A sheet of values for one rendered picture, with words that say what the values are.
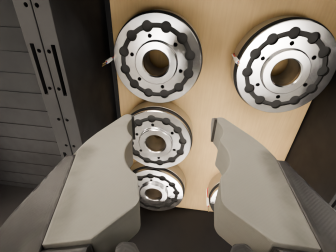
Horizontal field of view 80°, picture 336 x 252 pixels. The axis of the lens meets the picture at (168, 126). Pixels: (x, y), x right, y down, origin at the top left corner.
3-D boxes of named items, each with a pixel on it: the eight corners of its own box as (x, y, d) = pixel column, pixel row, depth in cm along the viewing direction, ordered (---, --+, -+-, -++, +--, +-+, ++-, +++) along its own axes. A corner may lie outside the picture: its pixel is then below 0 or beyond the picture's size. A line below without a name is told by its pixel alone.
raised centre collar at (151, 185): (141, 179, 33) (140, 182, 33) (170, 184, 33) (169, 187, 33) (139, 198, 36) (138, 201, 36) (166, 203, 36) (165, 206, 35)
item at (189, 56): (110, 9, 21) (108, 9, 21) (206, 14, 20) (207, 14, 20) (119, 97, 27) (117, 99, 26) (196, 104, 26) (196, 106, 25)
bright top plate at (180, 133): (123, 102, 27) (122, 104, 26) (198, 116, 27) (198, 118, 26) (122, 159, 32) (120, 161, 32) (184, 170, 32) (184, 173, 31)
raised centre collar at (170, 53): (134, 38, 22) (132, 39, 21) (179, 40, 22) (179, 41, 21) (136, 81, 25) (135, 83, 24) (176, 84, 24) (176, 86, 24)
